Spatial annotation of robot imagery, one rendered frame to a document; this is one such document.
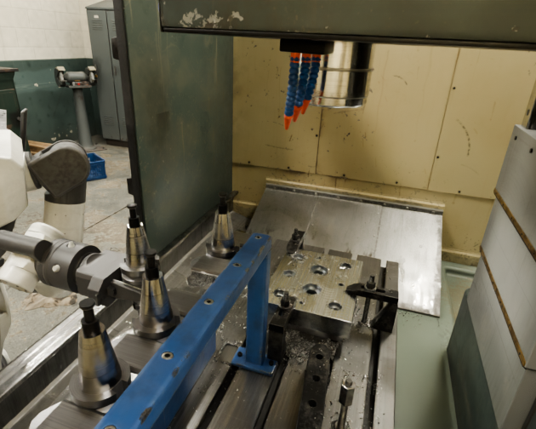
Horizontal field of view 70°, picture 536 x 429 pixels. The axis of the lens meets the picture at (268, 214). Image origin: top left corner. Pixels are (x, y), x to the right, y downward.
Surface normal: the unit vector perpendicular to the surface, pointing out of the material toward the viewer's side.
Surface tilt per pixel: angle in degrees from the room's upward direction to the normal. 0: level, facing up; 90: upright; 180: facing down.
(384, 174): 90
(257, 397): 0
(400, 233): 24
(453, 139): 90
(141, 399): 0
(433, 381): 0
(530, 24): 90
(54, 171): 82
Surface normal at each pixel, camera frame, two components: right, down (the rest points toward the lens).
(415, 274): -0.08, -0.68
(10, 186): 0.93, 0.34
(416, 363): 0.04, -0.91
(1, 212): 0.46, 0.58
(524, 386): -0.31, 0.38
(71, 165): 0.44, 0.26
